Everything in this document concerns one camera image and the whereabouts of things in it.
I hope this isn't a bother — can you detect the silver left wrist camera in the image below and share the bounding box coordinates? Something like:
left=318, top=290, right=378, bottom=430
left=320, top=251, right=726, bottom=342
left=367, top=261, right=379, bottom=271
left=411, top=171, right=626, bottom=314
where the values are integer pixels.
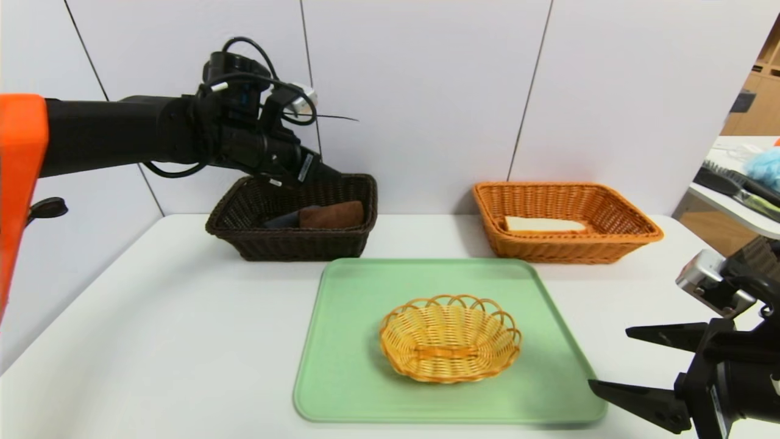
left=283, top=82, right=319, bottom=117

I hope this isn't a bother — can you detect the white side table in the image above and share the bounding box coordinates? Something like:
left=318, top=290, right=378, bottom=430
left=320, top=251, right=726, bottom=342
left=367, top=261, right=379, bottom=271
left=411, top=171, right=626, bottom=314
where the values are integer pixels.
left=687, top=137, right=780, bottom=240

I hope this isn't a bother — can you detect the dark grey towel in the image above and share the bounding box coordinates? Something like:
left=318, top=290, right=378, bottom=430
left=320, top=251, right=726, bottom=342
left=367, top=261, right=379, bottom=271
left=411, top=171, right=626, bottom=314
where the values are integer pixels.
left=263, top=210, right=303, bottom=230

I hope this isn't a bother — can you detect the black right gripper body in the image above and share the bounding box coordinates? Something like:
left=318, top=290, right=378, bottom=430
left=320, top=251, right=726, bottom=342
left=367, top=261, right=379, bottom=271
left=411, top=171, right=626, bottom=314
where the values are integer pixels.
left=684, top=318, right=780, bottom=439

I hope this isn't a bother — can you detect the large orange wicker basket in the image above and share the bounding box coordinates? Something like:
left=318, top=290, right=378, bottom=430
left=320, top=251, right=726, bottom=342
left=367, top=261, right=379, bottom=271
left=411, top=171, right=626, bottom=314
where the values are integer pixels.
left=473, top=182, right=664, bottom=265

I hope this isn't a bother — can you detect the light blue fluffy item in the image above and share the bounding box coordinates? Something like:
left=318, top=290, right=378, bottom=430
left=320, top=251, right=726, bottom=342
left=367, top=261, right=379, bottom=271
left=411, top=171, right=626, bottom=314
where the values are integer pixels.
left=743, top=148, right=780, bottom=193

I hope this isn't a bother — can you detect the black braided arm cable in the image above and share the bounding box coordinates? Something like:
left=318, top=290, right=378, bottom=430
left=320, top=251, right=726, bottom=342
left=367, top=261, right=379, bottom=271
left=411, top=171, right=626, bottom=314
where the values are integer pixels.
left=27, top=196, right=69, bottom=221

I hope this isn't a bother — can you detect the black left camera cable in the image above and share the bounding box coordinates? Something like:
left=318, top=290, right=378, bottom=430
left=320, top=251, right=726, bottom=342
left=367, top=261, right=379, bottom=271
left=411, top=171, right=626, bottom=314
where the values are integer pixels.
left=143, top=37, right=318, bottom=179

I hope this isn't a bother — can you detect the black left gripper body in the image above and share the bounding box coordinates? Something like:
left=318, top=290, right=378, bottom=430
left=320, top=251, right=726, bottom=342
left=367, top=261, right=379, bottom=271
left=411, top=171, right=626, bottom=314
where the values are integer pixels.
left=263, top=134, right=323, bottom=188

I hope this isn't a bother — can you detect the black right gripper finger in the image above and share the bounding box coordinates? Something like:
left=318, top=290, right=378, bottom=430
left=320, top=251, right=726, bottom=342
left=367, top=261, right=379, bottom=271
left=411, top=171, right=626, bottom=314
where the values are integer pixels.
left=587, top=373, right=692, bottom=435
left=625, top=322, right=709, bottom=353

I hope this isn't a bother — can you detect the white bread slice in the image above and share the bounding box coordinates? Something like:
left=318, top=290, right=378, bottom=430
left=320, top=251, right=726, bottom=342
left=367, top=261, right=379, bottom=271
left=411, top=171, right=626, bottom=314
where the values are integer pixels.
left=503, top=216, right=587, bottom=234

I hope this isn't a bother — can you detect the light green plastic tray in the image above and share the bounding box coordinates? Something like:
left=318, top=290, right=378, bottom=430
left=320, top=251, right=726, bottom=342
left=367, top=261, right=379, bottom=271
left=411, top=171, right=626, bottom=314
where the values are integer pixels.
left=293, top=257, right=608, bottom=424

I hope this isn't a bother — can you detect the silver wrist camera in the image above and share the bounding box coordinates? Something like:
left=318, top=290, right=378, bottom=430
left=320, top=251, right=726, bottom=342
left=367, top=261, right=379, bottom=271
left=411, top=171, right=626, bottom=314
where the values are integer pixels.
left=675, top=249, right=757, bottom=319
left=283, top=82, right=319, bottom=117

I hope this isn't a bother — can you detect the dark wicker chair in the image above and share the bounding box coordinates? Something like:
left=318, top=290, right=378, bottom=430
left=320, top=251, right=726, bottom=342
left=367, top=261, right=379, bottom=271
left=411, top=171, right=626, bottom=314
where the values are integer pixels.
left=731, top=235, right=780, bottom=275

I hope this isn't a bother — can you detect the brown towel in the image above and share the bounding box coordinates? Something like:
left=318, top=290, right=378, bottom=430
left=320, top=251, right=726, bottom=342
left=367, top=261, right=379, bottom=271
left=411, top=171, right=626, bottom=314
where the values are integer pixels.
left=298, top=201, right=365, bottom=230

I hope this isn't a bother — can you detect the small dark box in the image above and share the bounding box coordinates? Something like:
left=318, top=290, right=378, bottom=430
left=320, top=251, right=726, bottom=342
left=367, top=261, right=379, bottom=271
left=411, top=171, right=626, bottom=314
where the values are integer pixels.
left=728, top=90, right=756, bottom=115

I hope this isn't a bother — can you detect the small yellow wicker basket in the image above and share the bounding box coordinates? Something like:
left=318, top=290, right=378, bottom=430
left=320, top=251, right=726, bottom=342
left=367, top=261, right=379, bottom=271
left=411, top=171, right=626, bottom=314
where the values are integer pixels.
left=379, top=294, right=523, bottom=384

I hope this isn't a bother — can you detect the green handled brush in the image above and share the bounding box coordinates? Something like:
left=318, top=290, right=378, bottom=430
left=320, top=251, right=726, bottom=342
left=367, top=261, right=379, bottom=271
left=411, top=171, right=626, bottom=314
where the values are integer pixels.
left=734, top=190, right=780, bottom=224

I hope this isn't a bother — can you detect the black bristle brush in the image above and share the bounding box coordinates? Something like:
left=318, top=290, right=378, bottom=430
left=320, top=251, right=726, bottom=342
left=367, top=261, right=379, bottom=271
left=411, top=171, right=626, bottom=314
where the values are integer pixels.
left=693, top=161, right=780, bottom=209

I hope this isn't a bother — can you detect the dark brown wicker basket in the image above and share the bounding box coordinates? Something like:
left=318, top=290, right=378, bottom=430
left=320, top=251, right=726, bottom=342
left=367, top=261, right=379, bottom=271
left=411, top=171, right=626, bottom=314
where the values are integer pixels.
left=206, top=174, right=378, bottom=262

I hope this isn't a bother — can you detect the brown wood panel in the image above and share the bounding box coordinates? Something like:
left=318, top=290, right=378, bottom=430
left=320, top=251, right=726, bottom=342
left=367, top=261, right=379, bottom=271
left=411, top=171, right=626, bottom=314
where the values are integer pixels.
left=678, top=210, right=759, bottom=258

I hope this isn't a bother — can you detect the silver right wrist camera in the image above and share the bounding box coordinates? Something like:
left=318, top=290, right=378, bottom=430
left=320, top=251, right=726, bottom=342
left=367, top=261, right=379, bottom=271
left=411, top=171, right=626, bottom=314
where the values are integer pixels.
left=675, top=249, right=757, bottom=319

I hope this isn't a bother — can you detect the wooden cabinet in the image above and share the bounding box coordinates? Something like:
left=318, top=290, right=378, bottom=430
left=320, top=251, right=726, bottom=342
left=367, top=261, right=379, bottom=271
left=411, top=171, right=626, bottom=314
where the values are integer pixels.
left=719, top=12, right=780, bottom=138

